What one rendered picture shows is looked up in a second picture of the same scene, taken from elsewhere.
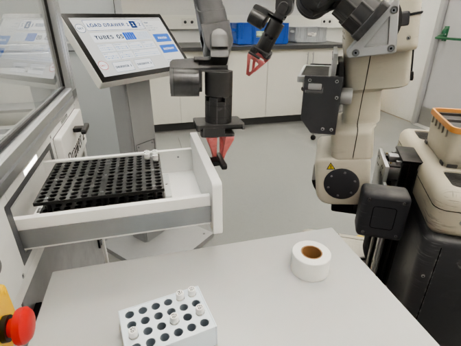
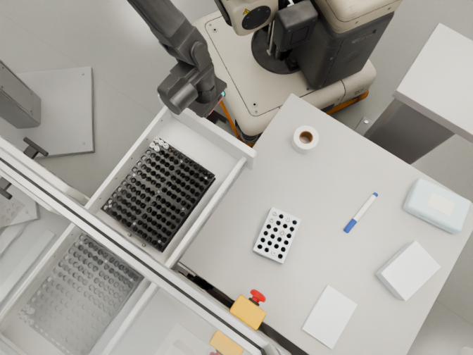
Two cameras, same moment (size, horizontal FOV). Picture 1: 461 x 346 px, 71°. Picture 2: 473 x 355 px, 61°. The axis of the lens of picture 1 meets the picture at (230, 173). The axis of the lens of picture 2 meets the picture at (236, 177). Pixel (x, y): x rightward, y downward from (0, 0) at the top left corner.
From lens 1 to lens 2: 0.76 m
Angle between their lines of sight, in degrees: 54
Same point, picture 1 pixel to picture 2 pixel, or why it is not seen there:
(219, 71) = (207, 73)
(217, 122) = (211, 100)
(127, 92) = not seen: outside the picture
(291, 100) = not seen: outside the picture
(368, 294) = (341, 138)
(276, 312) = (309, 184)
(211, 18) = (181, 36)
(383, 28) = not seen: outside the picture
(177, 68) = (174, 95)
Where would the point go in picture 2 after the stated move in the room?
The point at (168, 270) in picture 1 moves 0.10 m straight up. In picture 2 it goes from (235, 203) to (235, 196)
